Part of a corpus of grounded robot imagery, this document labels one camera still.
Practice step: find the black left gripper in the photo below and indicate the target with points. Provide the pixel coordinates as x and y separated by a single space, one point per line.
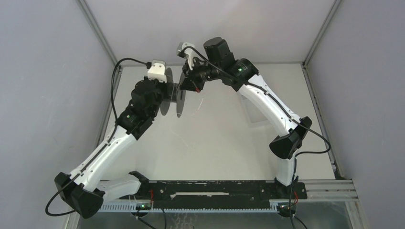
164 86

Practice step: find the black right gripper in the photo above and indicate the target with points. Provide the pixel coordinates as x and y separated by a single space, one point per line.
191 81

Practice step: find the dark grey perforated spool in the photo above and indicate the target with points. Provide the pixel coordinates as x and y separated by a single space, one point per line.
179 95

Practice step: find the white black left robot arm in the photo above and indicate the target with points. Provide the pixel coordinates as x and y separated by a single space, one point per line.
83 189

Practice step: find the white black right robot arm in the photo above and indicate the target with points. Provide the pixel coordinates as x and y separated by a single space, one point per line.
219 63

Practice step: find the clear plastic two-compartment tray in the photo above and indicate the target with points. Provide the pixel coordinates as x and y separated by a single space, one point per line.
253 115

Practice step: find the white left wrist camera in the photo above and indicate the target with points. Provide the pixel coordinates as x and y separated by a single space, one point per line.
157 71

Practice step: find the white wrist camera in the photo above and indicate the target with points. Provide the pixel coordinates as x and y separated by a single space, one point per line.
157 71
186 50

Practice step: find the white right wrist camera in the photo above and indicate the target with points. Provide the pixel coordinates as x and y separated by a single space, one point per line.
186 50

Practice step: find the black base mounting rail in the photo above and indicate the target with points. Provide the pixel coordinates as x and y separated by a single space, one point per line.
216 193

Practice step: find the white slotted cable duct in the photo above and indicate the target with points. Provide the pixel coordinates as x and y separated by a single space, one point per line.
146 207

